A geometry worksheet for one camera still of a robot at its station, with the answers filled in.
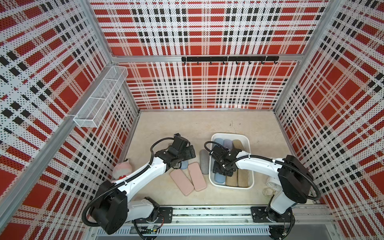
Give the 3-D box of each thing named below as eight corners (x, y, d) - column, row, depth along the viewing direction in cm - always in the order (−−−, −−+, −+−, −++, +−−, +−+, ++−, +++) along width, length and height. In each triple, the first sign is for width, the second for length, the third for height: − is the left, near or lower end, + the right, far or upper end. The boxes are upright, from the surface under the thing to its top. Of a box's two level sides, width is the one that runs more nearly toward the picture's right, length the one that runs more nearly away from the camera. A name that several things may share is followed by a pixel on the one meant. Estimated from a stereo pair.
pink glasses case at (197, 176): (195, 192, 82) (195, 191, 80) (187, 165, 92) (187, 163, 91) (207, 188, 83) (207, 187, 82) (198, 161, 94) (198, 160, 92)
